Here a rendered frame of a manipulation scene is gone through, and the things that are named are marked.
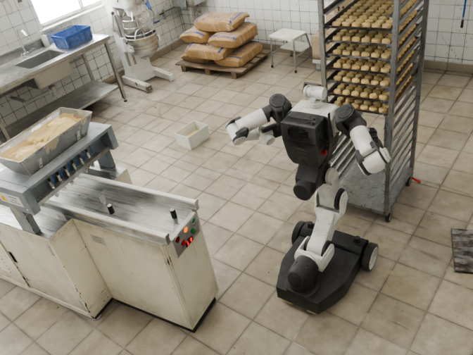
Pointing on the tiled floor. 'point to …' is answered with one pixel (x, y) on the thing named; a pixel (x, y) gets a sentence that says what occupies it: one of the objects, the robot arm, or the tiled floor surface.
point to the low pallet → (224, 66)
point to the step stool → (291, 43)
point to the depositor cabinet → (56, 254)
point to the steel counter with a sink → (12, 63)
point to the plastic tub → (192, 134)
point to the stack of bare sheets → (462, 250)
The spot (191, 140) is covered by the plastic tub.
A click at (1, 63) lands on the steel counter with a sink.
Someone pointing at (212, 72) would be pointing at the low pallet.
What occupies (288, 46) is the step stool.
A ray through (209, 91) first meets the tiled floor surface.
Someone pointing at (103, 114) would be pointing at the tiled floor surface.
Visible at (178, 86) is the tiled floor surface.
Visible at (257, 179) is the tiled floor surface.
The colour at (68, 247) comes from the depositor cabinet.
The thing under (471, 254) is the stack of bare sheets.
